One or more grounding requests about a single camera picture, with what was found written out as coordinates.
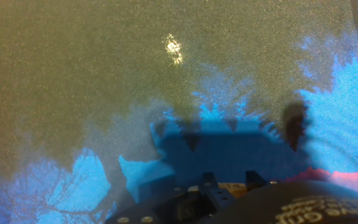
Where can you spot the wooden Jenga block numbered 14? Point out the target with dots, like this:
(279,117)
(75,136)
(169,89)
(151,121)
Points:
(236,189)

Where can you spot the blue black printed cloth mat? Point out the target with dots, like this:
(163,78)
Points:
(73,77)

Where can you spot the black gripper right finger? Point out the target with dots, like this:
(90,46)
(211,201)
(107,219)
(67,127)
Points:
(254,180)

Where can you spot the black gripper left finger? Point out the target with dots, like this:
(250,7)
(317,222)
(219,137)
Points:
(182,205)

